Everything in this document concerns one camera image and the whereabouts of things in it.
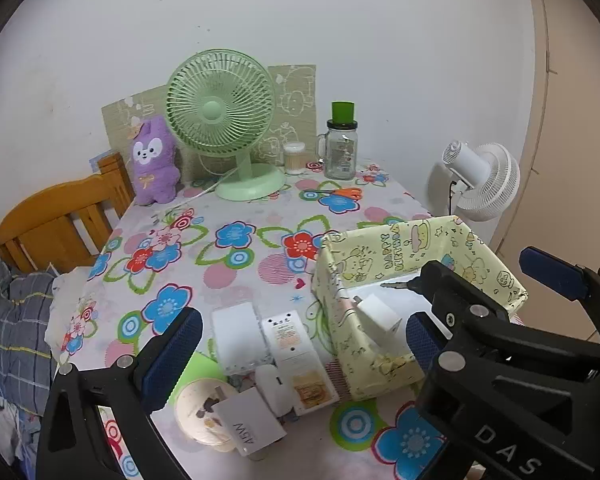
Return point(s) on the white router box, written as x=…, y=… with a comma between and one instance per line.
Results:
x=240, y=344

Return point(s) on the beige door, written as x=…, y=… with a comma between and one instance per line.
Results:
x=558, y=205

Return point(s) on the purple plush toy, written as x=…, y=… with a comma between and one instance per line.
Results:
x=155, y=175

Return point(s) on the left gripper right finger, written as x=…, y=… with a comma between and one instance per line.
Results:
x=521, y=402

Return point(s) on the wooden chair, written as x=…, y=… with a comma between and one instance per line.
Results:
x=40, y=230

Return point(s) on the black car key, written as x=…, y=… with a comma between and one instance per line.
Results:
x=414, y=285

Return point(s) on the white charger cube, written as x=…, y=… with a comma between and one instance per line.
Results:
x=378, y=320

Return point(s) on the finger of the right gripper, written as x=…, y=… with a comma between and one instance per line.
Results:
x=575, y=283

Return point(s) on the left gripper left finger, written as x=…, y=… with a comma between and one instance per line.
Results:
x=73, y=442

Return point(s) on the orange handled scissors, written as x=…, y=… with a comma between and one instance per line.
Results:
x=352, y=193

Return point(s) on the plaid blue bedding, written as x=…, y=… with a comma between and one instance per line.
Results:
x=26, y=362

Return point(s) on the cotton swab container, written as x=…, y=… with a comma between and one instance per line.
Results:
x=294, y=157

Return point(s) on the green round mirror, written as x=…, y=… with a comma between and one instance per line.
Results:
x=193, y=399

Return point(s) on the white earbuds case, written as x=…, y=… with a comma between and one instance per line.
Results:
x=273, y=390

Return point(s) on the beige cartoon cardboard panel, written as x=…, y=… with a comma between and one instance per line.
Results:
x=294, y=121

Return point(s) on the white labelled power adapter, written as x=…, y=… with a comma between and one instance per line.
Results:
x=298, y=362

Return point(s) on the white standing fan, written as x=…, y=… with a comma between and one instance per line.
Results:
x=476, y=182

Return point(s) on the green desk fan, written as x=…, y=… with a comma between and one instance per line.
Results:
x=220, y=102

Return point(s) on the white 45W charger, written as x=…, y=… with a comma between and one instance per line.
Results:
x=250, y=423

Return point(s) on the floral tablecloth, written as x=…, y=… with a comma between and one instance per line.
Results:
x=208, y=253

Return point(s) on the yellow cartoon storage box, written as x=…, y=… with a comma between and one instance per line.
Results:
x=355, y=263

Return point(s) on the glass jar green lid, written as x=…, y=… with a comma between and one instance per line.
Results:
x=338, y=146

